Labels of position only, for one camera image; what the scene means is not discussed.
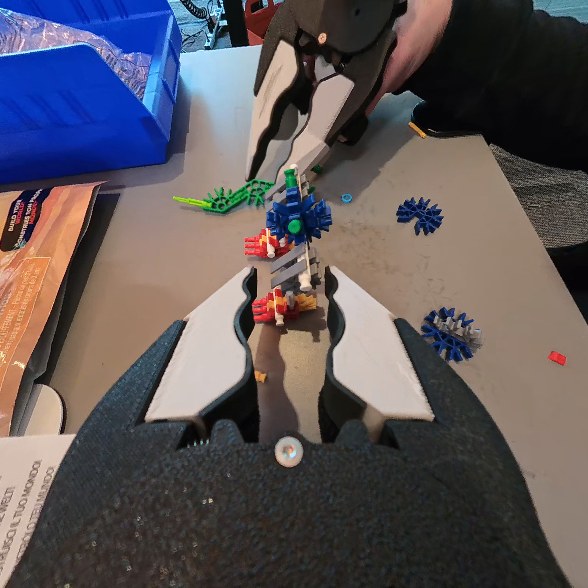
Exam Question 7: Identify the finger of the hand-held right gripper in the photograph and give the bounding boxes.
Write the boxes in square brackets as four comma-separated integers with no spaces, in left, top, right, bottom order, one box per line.
[275,71,356,185]
[245,38,309,183]

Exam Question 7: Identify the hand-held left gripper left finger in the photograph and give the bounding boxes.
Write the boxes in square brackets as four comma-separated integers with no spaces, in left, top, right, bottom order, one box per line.
[145,266,258,422]

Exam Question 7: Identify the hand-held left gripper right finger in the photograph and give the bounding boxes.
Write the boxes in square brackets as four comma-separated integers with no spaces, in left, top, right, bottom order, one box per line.
[326,266,435,420]

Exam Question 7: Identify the colourful toy construction model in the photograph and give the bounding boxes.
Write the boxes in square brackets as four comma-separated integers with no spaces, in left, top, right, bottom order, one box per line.
[243,163,334,328]

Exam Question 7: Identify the green toy connector chain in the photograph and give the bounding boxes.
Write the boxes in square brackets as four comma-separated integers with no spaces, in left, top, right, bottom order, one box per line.
[173,179,276,215]

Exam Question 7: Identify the person's right forearm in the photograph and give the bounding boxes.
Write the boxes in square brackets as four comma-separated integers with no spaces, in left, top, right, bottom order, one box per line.
[404,0,588,172]

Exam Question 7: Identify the person's right hand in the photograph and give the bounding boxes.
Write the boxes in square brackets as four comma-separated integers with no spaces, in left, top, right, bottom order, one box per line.
[367,0,456,114]

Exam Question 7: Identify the blue and grey connector pair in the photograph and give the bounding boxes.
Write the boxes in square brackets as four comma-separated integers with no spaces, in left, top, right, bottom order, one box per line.
[420,308,484,362]

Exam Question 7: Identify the blue snowflake toy connector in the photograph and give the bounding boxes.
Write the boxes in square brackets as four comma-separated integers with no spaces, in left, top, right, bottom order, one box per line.
[396,198,445,236]

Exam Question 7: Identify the orange toy set package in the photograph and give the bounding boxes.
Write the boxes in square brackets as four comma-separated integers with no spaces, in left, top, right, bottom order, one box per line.
[0,181,107,437]

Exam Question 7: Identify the blue storage bin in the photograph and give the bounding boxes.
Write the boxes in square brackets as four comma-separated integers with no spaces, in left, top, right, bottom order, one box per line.
[0,0,183,185]

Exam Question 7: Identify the clear plastic bag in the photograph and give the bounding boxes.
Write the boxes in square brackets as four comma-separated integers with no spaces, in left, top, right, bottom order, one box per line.
[0,8,153,101]

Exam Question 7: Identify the person's dark clothed body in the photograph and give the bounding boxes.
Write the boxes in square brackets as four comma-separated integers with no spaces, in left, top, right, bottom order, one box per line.
[547,241,588,322]

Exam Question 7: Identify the printed instruction booklet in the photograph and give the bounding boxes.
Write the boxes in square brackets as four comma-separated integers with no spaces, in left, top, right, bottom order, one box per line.
[0,434,77,588]

